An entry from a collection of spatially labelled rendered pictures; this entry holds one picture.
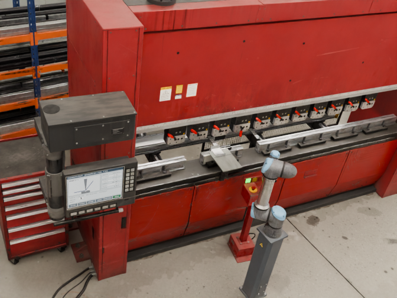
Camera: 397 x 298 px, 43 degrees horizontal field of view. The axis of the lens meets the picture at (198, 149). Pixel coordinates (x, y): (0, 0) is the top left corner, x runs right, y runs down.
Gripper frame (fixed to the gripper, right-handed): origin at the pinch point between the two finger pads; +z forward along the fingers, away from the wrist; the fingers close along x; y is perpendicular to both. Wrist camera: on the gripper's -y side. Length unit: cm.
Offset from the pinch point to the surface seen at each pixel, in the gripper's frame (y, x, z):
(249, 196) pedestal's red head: -3.9, 15.0, 7.0
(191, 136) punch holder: 30, 62, -36
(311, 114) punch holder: 43, -56, -35
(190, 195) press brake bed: 16, 59, 18
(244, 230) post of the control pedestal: -4, 8, 55
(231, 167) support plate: 11.1, 30.9, -15.3
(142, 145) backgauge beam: 53, 95, -10
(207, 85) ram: 35, 56, -82
